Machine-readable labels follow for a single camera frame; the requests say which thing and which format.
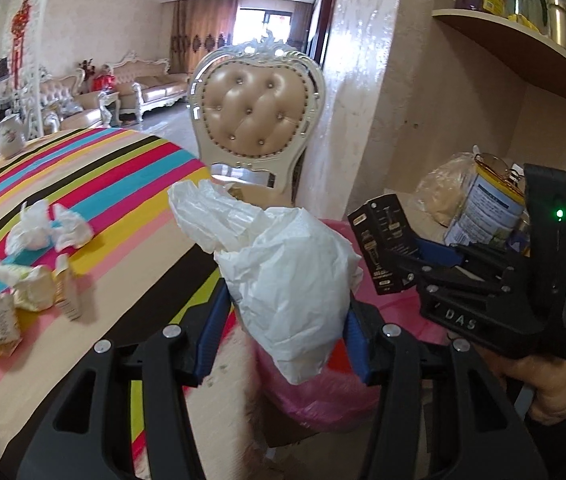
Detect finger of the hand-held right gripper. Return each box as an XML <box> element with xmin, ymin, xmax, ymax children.
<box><xmin>414</xmin><ymin>236</ymin><xmax>532</xmax><ymax>266</ymax></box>
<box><xmin>393</xmin><ymin>253</ymin><xmax>515</xmax><ymax>300</ymax></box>

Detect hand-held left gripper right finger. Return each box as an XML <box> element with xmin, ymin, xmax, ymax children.
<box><xmin>344</xmin><ymin>299</ymin><xmax>550</xmax><ymax>480</ymax></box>

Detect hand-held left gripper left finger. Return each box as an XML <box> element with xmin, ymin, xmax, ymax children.
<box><xmin>15</xmin><ymin>279</ymin><xmax>235</xmax><ymax>480</ymax></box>

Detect black printed packet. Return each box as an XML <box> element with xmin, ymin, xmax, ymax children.
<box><xmin>347</xmin><ymin>193</ymin><xmax>422</xmax><ymax>297</ymax></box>

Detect pink trash bin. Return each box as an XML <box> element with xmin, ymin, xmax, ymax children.
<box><xmin>254</xmin><ymin>217</ymin><xmax>445</xmax><ymax>433</ymax></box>

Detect white plastic bag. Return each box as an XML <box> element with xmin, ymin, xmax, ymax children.
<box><xmin>168</xmin><ymin>178</ymin><xmax>364</xmax><ymax>386</ymax></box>

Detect small printed carton box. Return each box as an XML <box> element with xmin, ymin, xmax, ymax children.
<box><xmin>54</xmin><ymin>254</ymin><xmax>84</xmax><ymax>322</ymax></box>

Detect white tissue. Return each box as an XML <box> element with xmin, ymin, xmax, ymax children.
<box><xmin>50</xmin><ymin>203</ymin><xmax>95</xmax><ymax>251</ymax></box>
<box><xmin>5</xmin><ymin>200</ymin><xmax>54</xmax><ymax>257</ymax></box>

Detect pale yellow wrapper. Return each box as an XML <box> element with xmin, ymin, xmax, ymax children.
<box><xmin>0</xmin><ymin>259</ymin><xmax>57</xmax><ymax>312</ymax></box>

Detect person's right hand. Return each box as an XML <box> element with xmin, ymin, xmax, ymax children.
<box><xmin>500</xmin><ymin>354</ymin><xmax>566</xmax><ymax>427</ymax></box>

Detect bagged bread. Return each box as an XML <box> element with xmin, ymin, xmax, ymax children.
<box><xmin>415</xmin><ymin>155</ymin><xmax>480</xmax><ymax>229</ymax></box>

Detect milk powder tin can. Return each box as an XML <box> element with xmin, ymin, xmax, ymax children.
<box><xmin>443</xmin><ymin>154</ymin><xmax>527</xmax><ymax>252</ymax></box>

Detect eyeglasses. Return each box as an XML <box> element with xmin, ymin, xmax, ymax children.
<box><xmin>473</xmin><ymin>152</ymin><xmax>525</xmax><ymax>182</ymax></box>

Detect striped tablecloth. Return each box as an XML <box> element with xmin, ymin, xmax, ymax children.
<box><xmin>0</xmin><ymin>127</ymin><xmax>246</xmax><ymax>463</ymax></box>

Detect curved wooden shelf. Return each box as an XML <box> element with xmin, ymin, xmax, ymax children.
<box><xmin>432</xmin><ymin>7</ymin><xmax>566</xmax><ymax>107</ymax></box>

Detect cream tufted dining chair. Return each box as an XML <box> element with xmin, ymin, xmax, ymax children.
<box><xmin>185</xmin><ymin>30</ymin><xmax>327</xmax><ymax>213</ymax></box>

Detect long cream sofa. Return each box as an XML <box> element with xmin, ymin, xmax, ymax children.
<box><xmin>107</xmin><ymin>50</ymin><xmax>195</xmax><ymax>122</ymax></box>

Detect golden metal canister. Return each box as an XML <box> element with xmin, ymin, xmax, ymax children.
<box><xmin>545</xmin><ymin>0</ymin><xmax>566</xmax><ymax>54</ymax></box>

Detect white floral teapot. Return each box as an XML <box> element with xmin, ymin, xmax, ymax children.
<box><xmin>0</xmin><ymin>112</ymin><xmax>28</xmax><ymax>160</ymax></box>

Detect window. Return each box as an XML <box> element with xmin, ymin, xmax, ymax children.
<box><xmin>238</xmin><ymin>7</ymin><xmax>295</xmax><ymax>44</ymax></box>

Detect cream armchair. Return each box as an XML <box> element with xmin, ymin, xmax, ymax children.
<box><xmin>38</xmin><ymin>70</ymin><xmax>87</xmax><ymax>122</ymax></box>

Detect brown curtains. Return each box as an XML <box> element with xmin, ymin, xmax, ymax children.
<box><xmin>170</xmin><ymin>0</ymin><xmax>240</xmax><ymax>72</ymax></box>

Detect red knot wall decoration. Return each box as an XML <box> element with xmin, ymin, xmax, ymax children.
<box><xmin>10</xmin><ymin>0</ymin><xmax>34</xmax><ymax>70</ymax></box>

